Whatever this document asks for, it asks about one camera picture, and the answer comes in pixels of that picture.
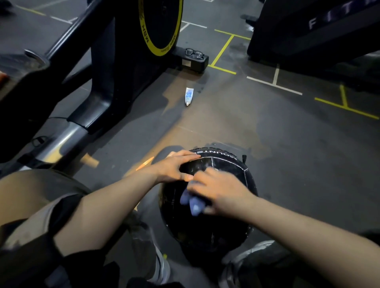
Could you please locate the person's right thumb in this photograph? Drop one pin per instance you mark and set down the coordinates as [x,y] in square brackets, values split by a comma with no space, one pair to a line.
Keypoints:
[210,210]

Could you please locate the white tube with blue label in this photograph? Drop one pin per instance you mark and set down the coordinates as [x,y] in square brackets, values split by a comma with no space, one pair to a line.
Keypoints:
[188,95]

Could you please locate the person's left thumb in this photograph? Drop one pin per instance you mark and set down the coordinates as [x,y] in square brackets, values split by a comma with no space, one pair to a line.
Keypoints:
[182,177]

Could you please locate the person's right hand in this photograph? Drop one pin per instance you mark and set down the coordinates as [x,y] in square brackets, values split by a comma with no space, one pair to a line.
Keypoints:
[228,194]

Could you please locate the black exercise bike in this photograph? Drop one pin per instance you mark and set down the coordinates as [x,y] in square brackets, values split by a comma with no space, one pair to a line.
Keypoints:
[118,74]

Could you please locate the grey left shoe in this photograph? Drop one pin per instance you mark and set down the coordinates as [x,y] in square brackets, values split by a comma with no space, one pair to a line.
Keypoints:
[161,267]

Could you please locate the grey right shoe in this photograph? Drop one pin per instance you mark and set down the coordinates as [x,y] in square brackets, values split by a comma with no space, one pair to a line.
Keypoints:
[252,261]

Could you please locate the large black gym machine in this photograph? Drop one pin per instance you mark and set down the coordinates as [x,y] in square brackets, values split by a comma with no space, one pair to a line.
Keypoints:
[311,32]

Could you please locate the person's left hand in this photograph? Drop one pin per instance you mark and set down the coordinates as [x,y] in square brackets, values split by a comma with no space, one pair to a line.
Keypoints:
[166,170]

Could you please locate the yellow-rimmed black flywheel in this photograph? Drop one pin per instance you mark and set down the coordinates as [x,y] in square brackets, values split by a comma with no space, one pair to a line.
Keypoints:
[161,23]

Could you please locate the black medicine ball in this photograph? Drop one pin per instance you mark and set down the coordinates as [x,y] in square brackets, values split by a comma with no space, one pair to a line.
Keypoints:
[204,234]

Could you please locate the blue cleaning cloth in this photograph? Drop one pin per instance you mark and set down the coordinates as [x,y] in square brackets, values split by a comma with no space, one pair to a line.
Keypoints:
[194,204]

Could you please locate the person's right forearm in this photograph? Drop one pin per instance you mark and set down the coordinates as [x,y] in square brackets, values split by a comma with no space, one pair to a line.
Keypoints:
[311,237]

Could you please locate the grey shoe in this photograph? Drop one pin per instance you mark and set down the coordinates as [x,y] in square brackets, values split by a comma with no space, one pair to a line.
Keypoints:
[252,261]
[161,267]

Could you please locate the black eyeglasses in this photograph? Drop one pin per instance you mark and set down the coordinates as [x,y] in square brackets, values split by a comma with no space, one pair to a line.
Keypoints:
[194,53]

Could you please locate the beige shorts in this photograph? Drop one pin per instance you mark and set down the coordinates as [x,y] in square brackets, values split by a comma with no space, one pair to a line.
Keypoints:
[32,192]

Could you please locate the person's left forearm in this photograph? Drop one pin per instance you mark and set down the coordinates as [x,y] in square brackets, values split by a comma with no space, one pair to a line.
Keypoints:
[107,207]

